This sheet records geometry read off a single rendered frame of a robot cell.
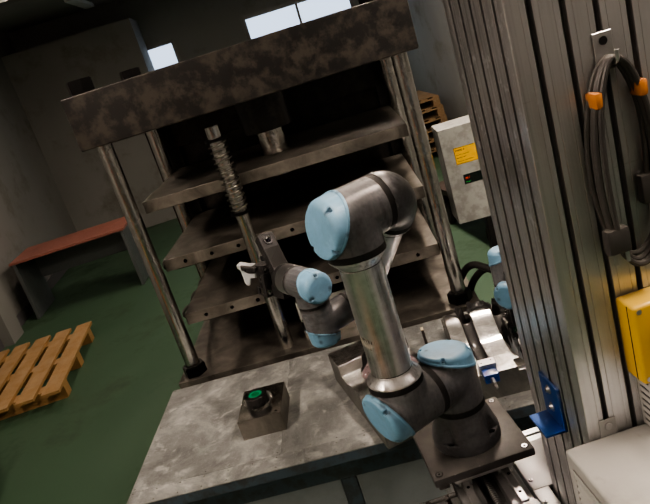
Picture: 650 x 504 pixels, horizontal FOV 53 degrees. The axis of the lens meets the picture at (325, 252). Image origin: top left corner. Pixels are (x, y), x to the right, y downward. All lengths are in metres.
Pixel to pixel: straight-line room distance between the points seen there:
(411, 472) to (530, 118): 1.44
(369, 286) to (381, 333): 0.10
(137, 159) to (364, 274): 9.13
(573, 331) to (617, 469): 0.22
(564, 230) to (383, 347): 0.45
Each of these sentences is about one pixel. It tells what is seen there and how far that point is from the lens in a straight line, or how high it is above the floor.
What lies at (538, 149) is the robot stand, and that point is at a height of 1.72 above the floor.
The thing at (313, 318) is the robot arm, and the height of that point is 1.36.
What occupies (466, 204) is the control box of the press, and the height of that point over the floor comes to 1.15.
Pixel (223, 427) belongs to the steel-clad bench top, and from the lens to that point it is 2.41.
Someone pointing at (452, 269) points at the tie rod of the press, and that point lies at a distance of 2.69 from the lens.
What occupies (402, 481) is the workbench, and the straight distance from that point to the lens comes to 2.19.
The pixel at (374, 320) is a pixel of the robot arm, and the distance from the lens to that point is 1.27.
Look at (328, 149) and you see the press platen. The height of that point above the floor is 1.53.
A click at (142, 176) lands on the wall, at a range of 10.30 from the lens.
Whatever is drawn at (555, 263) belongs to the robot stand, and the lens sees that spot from 1.03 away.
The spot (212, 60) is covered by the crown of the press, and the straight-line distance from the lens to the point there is 2.48.
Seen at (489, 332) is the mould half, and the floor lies 0.90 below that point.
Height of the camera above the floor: 1.96
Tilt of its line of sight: 18 degrees down
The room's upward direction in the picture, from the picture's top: 18 degrees counter-clockwise
